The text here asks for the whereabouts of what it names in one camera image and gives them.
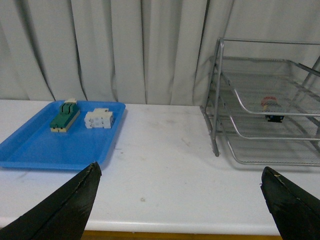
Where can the green knife switch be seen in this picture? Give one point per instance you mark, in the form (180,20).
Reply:
(68,113)

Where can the white circuit breaker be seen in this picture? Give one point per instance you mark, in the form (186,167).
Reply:
(99,118)

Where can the red emergency stop button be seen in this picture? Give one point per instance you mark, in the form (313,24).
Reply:
(270,105)

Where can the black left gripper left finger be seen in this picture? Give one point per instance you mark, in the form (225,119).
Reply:
(63,215)

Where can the blue plastic tray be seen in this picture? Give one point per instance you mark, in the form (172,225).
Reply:
(35,146)

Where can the white curtain backdrop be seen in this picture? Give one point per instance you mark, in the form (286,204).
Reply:
(133,51)

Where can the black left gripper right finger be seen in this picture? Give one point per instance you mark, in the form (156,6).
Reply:
(296,212)

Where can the silver mesh three-tier rack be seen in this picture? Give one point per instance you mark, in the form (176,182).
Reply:
(263,97)

